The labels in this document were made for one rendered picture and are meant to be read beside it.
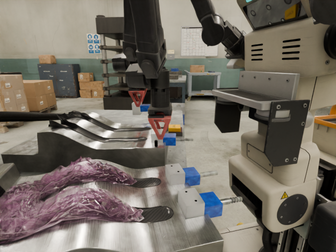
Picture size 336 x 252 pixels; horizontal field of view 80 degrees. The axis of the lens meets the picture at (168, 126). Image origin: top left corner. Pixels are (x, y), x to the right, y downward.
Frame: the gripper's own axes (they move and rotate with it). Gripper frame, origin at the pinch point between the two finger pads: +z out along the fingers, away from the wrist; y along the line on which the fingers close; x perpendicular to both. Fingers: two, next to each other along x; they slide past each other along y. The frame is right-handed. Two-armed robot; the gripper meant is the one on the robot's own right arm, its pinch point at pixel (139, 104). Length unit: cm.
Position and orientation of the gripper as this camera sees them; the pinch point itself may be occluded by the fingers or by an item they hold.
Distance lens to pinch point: 92.8
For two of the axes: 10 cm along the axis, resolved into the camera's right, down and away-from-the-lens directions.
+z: 0.3, 9.6, 3.0
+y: -0.6, 3.0, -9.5
